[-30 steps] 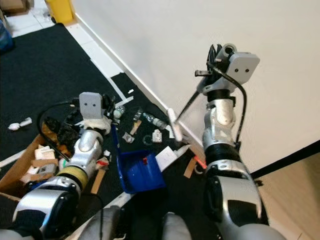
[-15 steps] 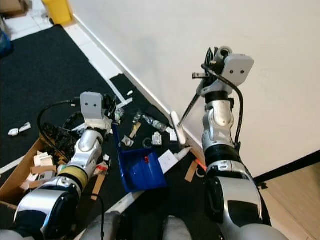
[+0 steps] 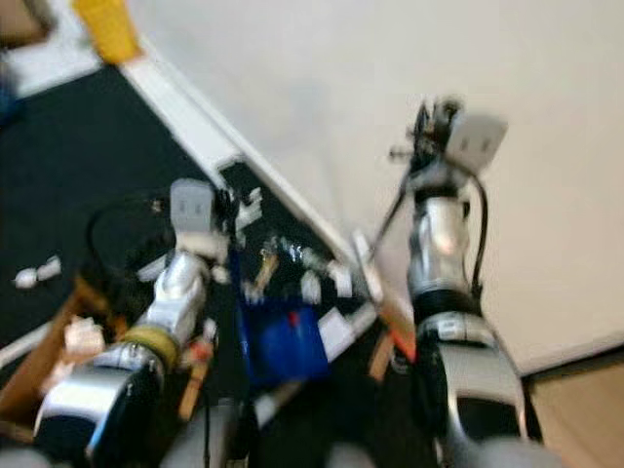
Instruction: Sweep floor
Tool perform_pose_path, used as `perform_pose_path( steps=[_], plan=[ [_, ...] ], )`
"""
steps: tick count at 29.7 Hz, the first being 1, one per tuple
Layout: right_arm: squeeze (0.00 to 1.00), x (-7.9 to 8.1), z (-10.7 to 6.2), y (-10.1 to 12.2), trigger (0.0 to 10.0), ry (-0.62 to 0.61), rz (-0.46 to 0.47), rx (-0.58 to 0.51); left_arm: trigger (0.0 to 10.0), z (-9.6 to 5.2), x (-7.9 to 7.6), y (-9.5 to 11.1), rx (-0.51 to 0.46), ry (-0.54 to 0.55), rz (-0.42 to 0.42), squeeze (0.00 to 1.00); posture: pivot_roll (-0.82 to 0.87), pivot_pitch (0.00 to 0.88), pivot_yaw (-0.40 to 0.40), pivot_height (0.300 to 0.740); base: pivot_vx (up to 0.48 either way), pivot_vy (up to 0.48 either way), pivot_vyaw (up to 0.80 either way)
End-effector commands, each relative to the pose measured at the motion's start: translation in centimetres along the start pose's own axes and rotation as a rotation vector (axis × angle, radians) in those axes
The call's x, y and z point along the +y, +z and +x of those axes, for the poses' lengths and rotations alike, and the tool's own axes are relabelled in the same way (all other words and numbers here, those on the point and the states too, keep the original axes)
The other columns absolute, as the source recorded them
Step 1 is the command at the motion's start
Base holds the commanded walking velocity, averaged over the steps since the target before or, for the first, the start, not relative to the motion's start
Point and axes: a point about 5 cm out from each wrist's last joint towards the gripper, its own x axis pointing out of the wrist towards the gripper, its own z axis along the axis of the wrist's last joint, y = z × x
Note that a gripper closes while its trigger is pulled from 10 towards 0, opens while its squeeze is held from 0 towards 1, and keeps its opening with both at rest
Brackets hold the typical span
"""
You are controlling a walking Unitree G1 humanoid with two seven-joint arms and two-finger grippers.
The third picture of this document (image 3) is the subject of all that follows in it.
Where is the grey right robot leg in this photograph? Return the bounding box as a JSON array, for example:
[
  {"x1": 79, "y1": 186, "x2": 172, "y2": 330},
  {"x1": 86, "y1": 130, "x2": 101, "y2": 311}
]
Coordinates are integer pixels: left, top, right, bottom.
[{"x1": 327, "y1": 444, "x2": 393, "y2": 468}]

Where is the blue plastic dustpan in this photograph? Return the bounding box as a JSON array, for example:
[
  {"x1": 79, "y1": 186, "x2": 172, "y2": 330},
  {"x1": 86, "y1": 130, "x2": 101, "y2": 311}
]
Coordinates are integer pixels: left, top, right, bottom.
[{"x1": 234, "y1": 252, "x2": 332, "y2": 387}]

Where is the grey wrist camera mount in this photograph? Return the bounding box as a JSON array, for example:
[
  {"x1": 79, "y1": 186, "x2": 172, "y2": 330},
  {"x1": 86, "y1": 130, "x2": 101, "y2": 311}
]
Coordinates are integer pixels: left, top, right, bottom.
[
  {"x1": 170, "y1": 178, "x2": 221, "y2": 257},
  {"x1": 446, "y1": 112, "x2": 511, "y2": 177}
]

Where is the orange scrap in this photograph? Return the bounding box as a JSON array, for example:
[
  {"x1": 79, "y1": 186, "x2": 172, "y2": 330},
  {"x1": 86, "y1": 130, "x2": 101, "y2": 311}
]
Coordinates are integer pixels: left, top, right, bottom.
[{"x1": 389, "y1": 331, "x2": 417, "y2": 359}]

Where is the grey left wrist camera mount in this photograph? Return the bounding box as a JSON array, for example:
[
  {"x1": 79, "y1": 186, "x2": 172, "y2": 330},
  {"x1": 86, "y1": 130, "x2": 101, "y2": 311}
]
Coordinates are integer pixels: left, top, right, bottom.
[{"x1": 170, "y1": 178, "x2": 221, "y2": 257}]

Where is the yellow plastic object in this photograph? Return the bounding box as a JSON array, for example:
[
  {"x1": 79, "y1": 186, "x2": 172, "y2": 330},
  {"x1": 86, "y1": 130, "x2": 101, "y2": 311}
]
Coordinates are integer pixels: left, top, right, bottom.
[{"x1": 72, "y1": 0, "x2": 143, "y2": 65}]

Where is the crumpled white paper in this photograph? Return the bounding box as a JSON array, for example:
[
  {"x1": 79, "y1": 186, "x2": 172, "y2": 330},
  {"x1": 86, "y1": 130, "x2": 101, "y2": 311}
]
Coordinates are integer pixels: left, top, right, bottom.
[{"x1": 14, "y1": 255, "x2": 63, "y2": 292}]

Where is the grey robot leg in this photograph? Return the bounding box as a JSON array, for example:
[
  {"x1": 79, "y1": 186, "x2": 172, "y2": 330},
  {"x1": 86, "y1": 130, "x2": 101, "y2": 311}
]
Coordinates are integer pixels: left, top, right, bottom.
[
  {"x1": 156, "y1": 400, "x2": 256, "y2": 468},
  {"x1": 327, "y1": 444, "x2": 393, "y2": 468}
]

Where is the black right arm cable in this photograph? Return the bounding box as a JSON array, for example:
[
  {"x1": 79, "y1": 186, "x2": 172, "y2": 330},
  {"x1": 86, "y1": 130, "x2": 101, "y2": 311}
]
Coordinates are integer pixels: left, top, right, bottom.
[{"x1": 461, "y1": 166, "x2": 494, "y2": 295}]

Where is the grey left robot leg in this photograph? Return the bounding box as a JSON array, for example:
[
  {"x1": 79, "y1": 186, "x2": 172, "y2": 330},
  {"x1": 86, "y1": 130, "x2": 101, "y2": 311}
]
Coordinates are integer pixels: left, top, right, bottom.
[{"x1": 156, "y1": 400, "x2": 256, "y2": 468}]

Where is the open cardboard box with rubbish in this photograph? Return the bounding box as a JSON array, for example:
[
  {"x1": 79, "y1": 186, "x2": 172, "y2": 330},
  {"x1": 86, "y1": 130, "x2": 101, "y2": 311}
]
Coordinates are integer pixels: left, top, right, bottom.
[{"x1": 0, "y1": 278, "x2": 157, "y2": 442}]

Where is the broom with grey handle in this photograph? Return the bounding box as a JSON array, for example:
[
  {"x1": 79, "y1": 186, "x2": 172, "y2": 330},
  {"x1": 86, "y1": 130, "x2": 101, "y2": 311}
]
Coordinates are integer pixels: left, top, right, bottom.
[{"x1": 350, "y1": 164, "x2": 426, "y2": 304}]

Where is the brown cardboard strip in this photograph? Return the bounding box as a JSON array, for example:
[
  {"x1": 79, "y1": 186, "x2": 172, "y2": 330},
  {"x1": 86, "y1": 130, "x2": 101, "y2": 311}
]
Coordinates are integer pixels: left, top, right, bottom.
[{"x1": 368, "y1": 331, "x2": 397, "y2": 382}]

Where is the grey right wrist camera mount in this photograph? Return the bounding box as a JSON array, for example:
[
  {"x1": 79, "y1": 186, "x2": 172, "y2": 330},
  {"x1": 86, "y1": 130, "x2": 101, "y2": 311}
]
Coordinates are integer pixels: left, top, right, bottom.
[{"x1": 446, "y1": 112, "x2": 511, "y2": 177}]

